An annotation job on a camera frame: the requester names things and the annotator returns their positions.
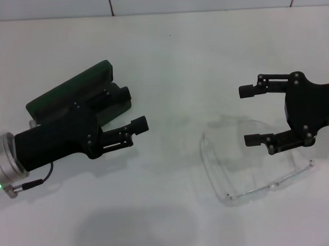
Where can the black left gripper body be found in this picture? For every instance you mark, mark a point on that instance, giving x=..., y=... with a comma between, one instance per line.
x=57, y=134

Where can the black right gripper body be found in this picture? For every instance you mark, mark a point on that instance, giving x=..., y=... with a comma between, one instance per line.
x=310, y=107

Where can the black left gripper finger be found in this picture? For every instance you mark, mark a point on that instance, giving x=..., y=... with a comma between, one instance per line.
x=124, y=93
x=139, y=125

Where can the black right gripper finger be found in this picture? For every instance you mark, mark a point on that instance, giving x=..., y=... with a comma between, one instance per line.
x=247, y=91
x=253, y=140

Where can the green glasses case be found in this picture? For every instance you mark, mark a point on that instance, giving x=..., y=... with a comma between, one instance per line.
x=82, y=75

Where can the clear white glasses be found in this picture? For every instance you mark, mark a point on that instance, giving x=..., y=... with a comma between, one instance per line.
x=272, y=185

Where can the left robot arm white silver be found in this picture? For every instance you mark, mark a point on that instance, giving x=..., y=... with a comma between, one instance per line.
x=3, y=156

